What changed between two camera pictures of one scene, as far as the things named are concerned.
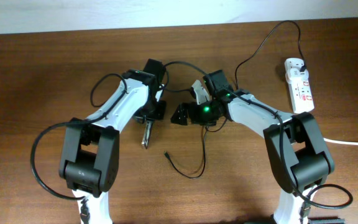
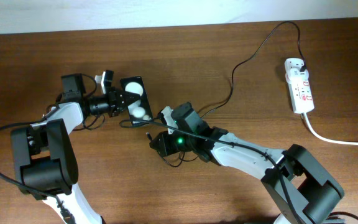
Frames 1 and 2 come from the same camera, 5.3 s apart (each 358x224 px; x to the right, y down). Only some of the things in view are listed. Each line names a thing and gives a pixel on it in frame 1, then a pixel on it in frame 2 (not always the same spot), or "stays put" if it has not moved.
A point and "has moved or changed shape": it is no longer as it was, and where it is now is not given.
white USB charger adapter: x=293 y=67 stays put
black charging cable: x=245 y=59 has moved or changed shape
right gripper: x=194 y=106 -> x=167 y=149
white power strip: x=301 y=95 stays put
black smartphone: x=147 y=134 has moved or changed shape
